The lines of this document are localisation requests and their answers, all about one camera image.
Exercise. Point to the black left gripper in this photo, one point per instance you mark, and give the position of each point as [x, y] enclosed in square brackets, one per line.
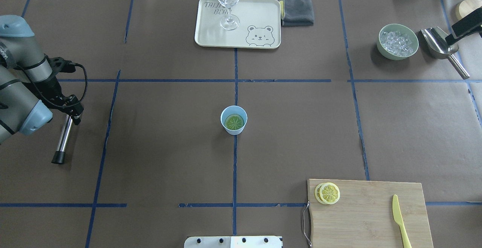
[55, 91]

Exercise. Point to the steel muddler black cap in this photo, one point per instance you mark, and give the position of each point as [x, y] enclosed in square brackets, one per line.
[61, 150]

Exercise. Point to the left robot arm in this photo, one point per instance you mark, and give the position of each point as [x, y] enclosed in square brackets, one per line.
[29, 88]

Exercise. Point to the light blue cup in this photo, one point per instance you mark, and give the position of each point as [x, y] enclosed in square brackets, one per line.
[233, 110]

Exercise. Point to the remaining lemon slices stack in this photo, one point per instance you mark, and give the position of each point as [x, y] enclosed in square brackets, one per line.
[327, 193]

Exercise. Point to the cream bear tray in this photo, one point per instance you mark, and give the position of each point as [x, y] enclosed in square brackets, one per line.
[259, 25]

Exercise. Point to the grey folded cloth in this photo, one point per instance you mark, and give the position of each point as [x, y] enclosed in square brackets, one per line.
[297, 13]

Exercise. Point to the wooden cutting board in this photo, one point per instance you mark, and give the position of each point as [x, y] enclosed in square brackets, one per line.
[362, 218]

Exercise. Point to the green bowl of ice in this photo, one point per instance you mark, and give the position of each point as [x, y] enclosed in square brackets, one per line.
[397, 42]

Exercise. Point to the yellow plastic knife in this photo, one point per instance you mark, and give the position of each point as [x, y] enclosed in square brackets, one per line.
[398, 218]

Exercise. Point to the steel ice scoop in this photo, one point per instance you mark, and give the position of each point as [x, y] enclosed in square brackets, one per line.
[439, 49]

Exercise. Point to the wooden mug tree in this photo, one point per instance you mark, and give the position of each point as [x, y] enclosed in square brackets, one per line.
[466, 7]

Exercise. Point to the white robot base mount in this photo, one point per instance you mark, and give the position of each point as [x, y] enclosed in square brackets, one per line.
[234, 242]

